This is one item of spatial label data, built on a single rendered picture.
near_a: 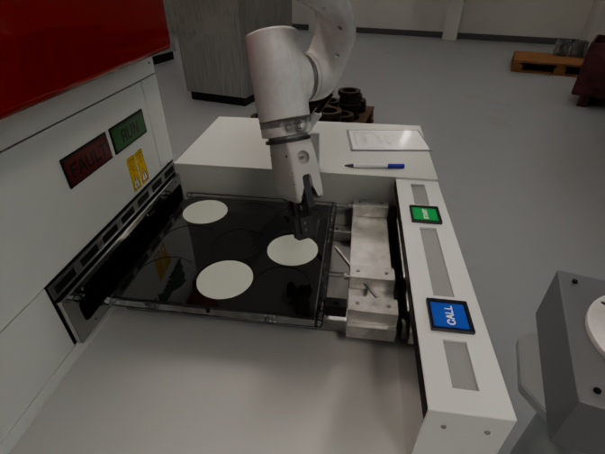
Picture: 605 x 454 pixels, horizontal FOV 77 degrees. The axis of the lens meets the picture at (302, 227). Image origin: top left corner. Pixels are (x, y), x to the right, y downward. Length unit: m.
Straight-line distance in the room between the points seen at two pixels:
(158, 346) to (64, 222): 0.25
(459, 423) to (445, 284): 0.21
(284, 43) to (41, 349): 0.57
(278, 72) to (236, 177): 0.40
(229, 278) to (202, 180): 0.35
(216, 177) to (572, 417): 0.80
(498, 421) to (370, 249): 0.41
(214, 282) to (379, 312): 0.29
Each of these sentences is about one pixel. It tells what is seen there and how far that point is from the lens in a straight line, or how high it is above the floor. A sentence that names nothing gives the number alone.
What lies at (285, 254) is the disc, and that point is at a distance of 0.73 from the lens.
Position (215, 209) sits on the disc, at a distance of 0.89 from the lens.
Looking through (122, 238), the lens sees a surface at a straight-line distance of 0.79.
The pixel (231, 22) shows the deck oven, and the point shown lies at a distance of 4.53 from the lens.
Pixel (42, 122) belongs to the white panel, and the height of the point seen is 1.18.
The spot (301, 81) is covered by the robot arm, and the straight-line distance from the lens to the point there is 0.62.
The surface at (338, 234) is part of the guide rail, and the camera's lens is 0.89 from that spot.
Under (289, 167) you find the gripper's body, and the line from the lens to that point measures 0.60.
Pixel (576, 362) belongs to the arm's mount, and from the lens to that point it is 0.65.
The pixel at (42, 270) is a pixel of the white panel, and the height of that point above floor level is 1.00.
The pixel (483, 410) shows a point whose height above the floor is 0.96.
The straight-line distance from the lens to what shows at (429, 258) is 0.67.
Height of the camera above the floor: 1.36
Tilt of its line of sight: 35 degrees down
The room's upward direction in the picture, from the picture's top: straight up
